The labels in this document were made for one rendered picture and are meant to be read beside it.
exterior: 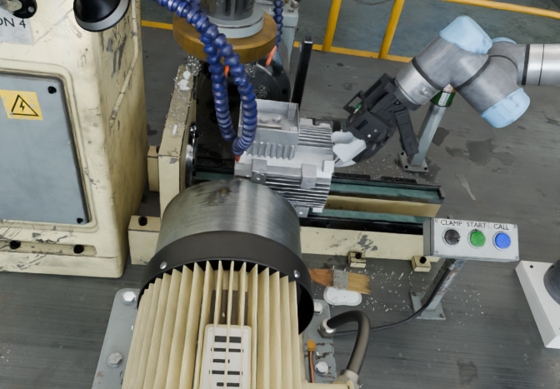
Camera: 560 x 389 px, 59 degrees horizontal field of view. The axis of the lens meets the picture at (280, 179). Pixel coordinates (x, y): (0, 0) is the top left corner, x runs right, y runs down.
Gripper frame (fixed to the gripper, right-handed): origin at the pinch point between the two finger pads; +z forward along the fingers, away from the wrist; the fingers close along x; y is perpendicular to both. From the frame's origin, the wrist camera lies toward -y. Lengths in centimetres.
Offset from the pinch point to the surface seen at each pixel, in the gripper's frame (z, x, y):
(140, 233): 35.0, 7.7, 25.6
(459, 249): -7.8, 17.8, -20.1
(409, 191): 3.4, -11.1, -27.7
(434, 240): -6.0, 16.7, -15.6
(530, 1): -35, -394, -279
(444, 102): -12.7, -33.1, -30.4
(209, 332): -12, 54, 34
